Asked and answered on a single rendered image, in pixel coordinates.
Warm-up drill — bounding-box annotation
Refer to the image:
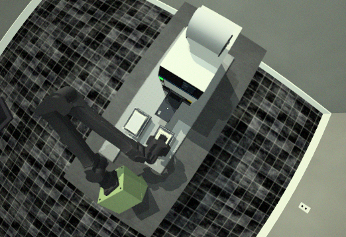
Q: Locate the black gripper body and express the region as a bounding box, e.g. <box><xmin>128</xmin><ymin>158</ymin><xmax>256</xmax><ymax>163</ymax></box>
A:
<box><xmin>146</xmin><ymin>136</ymin><xmax>169</xmax><ymax>157</ymax></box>

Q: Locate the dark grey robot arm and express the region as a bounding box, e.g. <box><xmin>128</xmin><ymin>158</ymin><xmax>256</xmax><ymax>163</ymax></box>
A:
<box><xmin>34</xmin><ymin>86</ymin><xmax>168</xmax><ymax>196</ymax></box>

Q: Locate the white cylinder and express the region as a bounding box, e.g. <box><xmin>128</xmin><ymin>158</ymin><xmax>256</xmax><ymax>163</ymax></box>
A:
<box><xmin>186</xmin><ymin>7</ymin><xmax>235</xmax><ymax>55</ymax></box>

